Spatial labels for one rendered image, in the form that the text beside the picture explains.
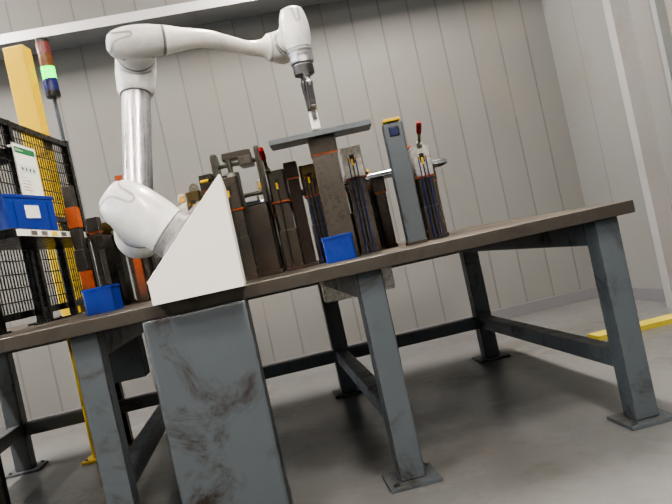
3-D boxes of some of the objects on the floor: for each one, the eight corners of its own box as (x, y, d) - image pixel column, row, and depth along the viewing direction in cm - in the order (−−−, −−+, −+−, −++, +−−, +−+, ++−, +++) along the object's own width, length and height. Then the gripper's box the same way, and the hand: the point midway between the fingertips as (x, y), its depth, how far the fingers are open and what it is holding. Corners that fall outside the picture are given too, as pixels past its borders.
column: (295, 521, 201) (246, 299, 201) (189, 549, 198) (139, 322, 197) (290, 487, 232) (248, 294, 231) (198, 511, 228) (155, 314, 228)
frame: (500, 352, 377) (474, 233, 376) (680, 419, 217) (635, 211, 216) (16, 469, 348) (-13, 340, 347) (-189, 646, 188) (-243, 408, 187)
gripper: (290, 71, 257) (304, 135, 257) (294, 61, 244) (308, 128, 244) (310, 68, 258) (324, 131, 258) (315, 57, 245) (329, 124, 245)
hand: (314, 120), depth 251 cm, fingers closed
